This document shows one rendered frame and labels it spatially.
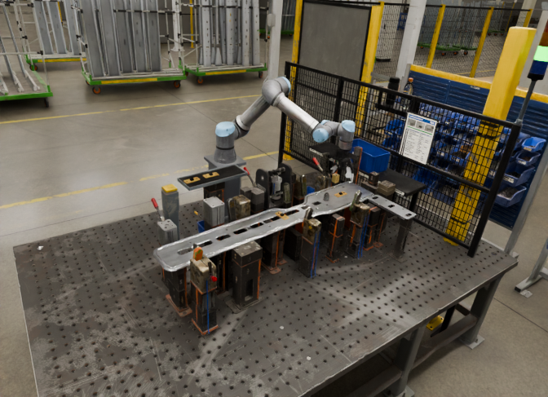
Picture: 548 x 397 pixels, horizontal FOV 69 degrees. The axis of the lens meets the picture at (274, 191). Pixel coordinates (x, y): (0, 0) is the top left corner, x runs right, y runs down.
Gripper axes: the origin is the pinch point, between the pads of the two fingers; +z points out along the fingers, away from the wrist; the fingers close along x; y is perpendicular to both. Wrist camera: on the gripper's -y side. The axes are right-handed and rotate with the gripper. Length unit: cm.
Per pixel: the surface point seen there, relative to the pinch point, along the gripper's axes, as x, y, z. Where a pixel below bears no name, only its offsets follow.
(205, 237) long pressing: -4, 92, 10
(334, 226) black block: 17.3, 22.1, 17.0
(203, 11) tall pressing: -707, -302, -30
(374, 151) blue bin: -18, -51, 0
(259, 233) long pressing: 7, 67, 10
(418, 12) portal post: -212, -368, -70
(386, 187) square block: 15.7, -23.6, 6.6
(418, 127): 9, -55, -25
